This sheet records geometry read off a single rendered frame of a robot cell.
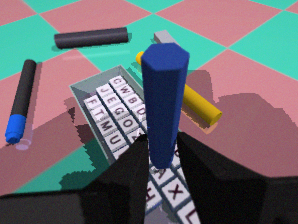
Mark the yellow stylus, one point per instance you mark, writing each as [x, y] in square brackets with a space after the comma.
[197, 103]

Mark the black marker with blue cap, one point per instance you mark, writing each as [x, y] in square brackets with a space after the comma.
[17, 120]

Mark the grey keyboard with white letter keys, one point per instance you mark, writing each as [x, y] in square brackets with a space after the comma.
[112, 103]

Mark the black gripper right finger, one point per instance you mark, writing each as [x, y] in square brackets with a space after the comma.
[226, 192]

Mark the dark grey cylinder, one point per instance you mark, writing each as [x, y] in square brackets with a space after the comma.
[91, 38]

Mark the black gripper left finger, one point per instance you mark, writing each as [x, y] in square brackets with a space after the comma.
[117, 196]

